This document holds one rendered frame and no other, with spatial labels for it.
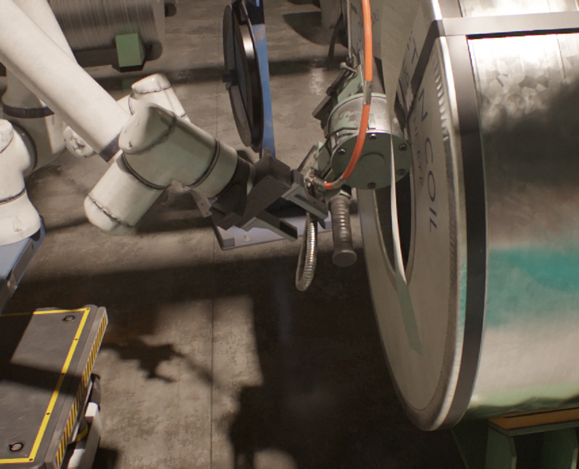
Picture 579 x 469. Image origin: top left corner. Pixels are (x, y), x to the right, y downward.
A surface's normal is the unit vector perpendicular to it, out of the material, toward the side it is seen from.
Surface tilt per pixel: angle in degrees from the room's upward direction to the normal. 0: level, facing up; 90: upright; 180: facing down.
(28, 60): 82
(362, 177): 115
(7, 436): 0
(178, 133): 67
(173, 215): 0
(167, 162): 105
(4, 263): 0
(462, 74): 56
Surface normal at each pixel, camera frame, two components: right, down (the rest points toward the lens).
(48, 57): 0.44, -0.10
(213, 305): -0.07, -0.90
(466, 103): 0.04, -0.07
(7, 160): 0.89, 0.15
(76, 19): 0.11, 0.78
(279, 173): 0.68, -0.49
